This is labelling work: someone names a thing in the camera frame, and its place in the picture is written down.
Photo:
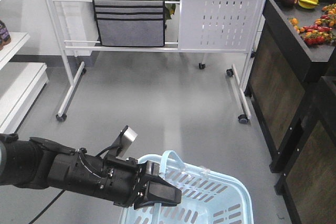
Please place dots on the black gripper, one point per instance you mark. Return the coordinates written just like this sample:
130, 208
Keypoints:
130, 183

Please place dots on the light blue plastic basket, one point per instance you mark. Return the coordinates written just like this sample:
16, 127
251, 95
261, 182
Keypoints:
207, 196

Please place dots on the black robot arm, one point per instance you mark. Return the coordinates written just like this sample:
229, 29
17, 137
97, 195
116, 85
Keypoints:
40, 163

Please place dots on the dark wooden produce stand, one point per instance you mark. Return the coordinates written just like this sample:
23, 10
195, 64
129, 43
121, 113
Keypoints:
292, 88

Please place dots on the grey fabric pocket organizer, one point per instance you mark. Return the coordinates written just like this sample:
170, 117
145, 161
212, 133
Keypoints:
124, 23

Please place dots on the white rolling whiteboard stand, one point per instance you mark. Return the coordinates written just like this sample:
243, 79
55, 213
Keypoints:
206, 26

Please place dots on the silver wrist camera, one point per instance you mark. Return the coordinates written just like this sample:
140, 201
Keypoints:
124, 140

